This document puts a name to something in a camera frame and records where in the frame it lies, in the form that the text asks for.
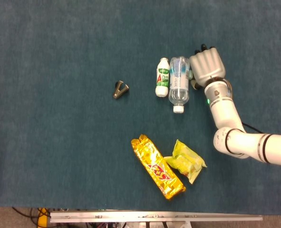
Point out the yellow power strip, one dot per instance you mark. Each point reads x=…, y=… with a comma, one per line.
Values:
x=43, y=221

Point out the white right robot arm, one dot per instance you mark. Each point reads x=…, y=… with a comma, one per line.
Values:
x=226, y=114

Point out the clear plastic water bottle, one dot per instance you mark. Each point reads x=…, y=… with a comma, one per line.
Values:
x=178, y=92

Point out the small white green-label milk bottle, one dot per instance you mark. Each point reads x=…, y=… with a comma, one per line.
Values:
x=162, y=78

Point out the black metal staple remover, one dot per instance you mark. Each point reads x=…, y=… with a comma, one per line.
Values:
x=118, y=91

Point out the yellow crinkled snack bag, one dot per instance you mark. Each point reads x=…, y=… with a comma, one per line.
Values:
x=186, y=161

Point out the aluminium frame rail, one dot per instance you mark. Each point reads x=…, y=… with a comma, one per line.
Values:
x=154, y=216

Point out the blue felt table cloth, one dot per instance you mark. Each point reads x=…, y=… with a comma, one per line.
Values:
x=59, y=142

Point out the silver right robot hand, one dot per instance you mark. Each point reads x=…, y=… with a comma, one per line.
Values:
x=208, y=65

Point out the long golden yellow biscuit pack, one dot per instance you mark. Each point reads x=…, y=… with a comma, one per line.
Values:
x=158, y=168

